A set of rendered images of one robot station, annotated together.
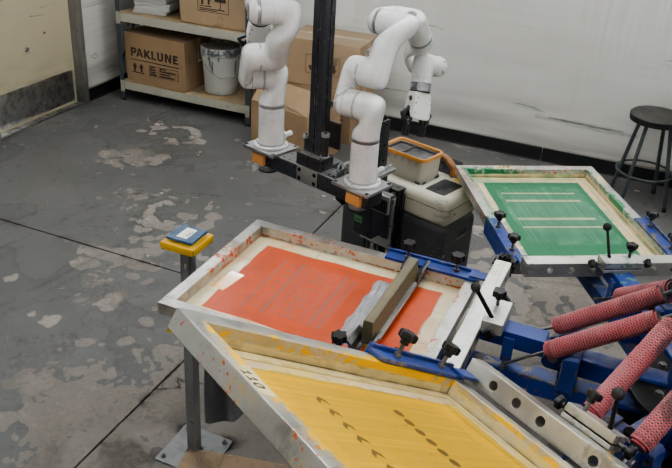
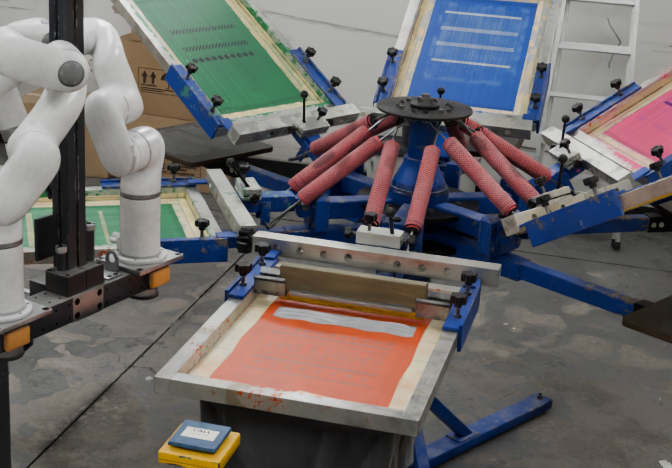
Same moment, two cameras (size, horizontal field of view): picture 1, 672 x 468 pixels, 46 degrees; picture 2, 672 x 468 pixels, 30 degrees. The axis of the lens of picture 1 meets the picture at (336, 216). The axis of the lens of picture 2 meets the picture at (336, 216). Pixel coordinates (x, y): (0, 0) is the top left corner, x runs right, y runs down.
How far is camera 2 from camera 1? 3.67 m
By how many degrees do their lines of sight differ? 89
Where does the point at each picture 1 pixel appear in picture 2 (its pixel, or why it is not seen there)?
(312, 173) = (97, 290)
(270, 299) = (347, 371)
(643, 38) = not seen: outside the picture
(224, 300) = (365, 397)
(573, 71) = not seen: outside the picture
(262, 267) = (271, 380)
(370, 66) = (134, 91)
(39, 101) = not seen: outside the picture
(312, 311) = (360, 347)
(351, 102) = (147, 145)
